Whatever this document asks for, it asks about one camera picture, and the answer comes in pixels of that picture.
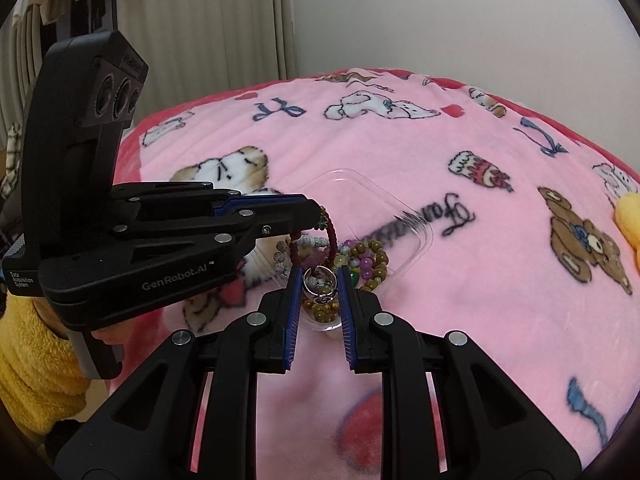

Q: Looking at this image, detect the beige curtain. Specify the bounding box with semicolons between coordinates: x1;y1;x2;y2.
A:
117;0;301;111

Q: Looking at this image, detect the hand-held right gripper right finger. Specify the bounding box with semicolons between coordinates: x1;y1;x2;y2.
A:
336;266;583;480

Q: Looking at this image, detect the silver ring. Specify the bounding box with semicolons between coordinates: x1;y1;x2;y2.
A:
304;266;337;295

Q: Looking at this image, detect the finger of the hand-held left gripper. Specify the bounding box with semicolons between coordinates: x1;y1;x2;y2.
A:
114;201;328;261
111;180;318;221

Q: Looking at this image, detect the white speckled bead bracelet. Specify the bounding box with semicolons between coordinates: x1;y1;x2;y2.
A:
274;235;362;286

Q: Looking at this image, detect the brown and yellow bead bracelet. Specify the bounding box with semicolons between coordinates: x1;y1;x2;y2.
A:
337;240;390;293

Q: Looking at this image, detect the tiger eye bead bracelet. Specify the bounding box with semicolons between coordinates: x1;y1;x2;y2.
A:
302;295;346;323

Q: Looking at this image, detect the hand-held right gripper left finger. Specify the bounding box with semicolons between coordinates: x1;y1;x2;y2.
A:
52;266;307;480

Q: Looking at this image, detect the dark red bead bracelet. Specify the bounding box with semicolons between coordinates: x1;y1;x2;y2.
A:
290;205;341;268

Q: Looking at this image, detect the clear plastic container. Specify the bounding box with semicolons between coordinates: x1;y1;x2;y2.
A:
240;169;435;333

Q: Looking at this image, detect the pink printed blanket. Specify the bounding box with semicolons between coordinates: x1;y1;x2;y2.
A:
107;67;640;480

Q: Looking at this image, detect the yellow flower cushion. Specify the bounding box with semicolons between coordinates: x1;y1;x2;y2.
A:
614;195;640;276

